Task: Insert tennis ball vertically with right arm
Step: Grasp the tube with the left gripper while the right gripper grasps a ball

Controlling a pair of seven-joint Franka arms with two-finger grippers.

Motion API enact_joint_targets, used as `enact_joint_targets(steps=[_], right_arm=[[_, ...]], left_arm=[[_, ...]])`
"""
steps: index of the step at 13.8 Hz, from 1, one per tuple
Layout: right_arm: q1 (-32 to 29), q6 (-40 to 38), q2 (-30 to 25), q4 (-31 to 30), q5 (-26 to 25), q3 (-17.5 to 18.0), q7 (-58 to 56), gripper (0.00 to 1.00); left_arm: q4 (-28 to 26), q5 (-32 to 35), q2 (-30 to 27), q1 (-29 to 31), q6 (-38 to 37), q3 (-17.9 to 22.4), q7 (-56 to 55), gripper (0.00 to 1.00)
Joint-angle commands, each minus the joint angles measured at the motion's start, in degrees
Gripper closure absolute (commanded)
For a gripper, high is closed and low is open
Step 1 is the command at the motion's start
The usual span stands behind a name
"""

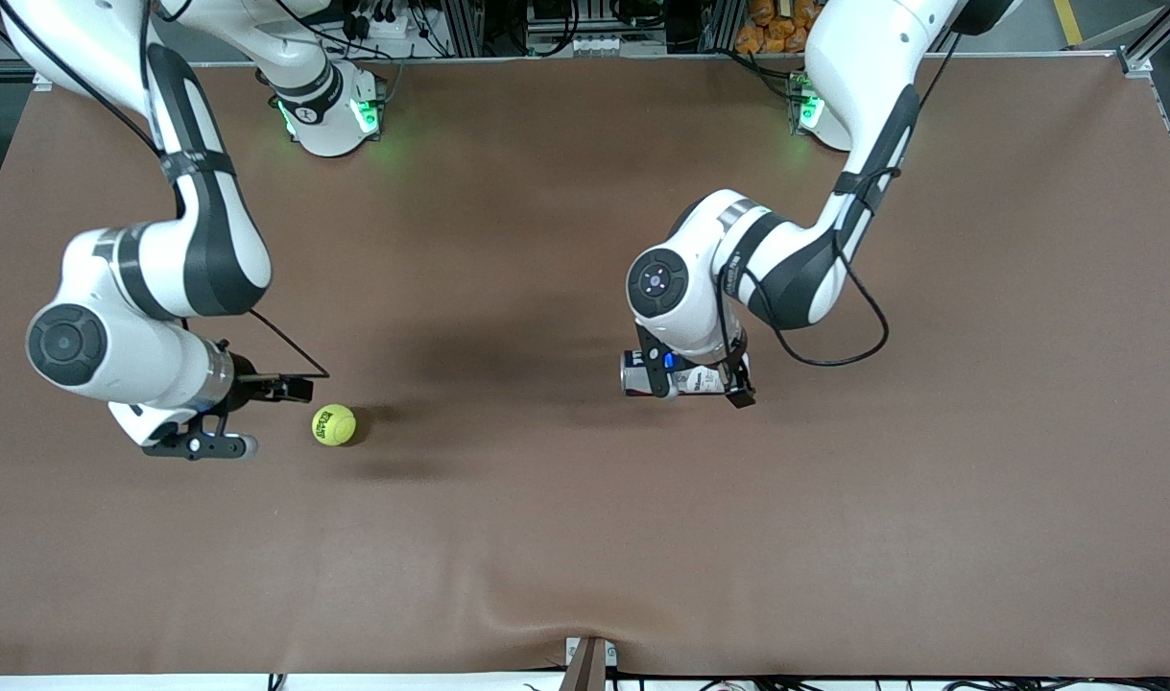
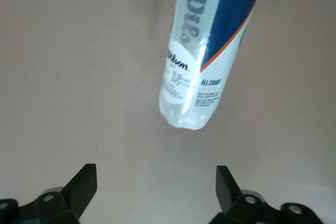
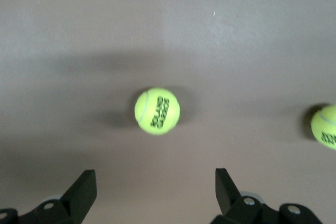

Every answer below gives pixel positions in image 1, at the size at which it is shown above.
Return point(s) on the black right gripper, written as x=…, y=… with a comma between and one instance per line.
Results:
x=244, y=376

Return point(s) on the clear Wilson tennis ball can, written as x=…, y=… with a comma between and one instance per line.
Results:
x=700, y=381

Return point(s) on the yellow-green tennis ball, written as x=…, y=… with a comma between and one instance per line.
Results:
x=334, y=424

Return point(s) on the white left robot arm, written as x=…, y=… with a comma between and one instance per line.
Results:
x=863, y=58

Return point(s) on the orange bagged items pile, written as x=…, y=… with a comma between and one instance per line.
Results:
x=767, y=34

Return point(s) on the long white power strip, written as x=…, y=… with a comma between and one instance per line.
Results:
x=604, y=45

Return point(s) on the white power strip black plugs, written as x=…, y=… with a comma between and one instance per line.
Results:
x=383, y=27

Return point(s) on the brown pole grey bracket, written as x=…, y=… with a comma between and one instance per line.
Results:
x=589, y=667

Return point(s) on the aluminium frame post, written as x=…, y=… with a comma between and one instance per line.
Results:
x=465, y=29
x=724, y=29

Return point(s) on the aluminium frame strut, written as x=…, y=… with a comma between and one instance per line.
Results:
x=1143, y=50

